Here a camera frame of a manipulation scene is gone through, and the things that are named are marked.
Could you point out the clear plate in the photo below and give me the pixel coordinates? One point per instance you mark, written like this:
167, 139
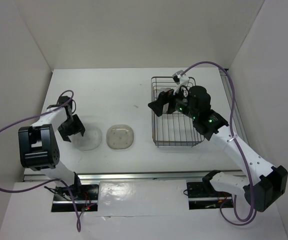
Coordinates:
91, 140
164, 89

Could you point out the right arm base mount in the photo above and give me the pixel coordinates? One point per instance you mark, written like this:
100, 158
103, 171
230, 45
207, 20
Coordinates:
201, 199

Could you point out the metal wire dish rack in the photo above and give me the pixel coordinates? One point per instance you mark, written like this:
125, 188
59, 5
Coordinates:
171, 130

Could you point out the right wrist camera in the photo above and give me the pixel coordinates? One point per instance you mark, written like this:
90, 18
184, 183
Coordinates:
181, 79

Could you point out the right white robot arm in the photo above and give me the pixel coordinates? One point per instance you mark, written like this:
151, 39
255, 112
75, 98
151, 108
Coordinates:
264, 183

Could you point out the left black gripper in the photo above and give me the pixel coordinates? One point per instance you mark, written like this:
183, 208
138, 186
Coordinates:
78, 126

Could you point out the smoky plate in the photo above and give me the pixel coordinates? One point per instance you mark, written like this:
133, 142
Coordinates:
119, 137

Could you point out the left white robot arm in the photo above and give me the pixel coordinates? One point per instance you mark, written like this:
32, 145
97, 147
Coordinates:
38, 147

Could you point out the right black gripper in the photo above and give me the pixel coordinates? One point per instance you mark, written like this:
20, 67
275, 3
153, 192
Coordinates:
164, 98

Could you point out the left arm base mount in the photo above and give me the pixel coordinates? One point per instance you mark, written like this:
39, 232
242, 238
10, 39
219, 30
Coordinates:
86, 200

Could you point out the aluminium front rail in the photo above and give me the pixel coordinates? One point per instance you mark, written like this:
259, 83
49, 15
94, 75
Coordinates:
95, 177

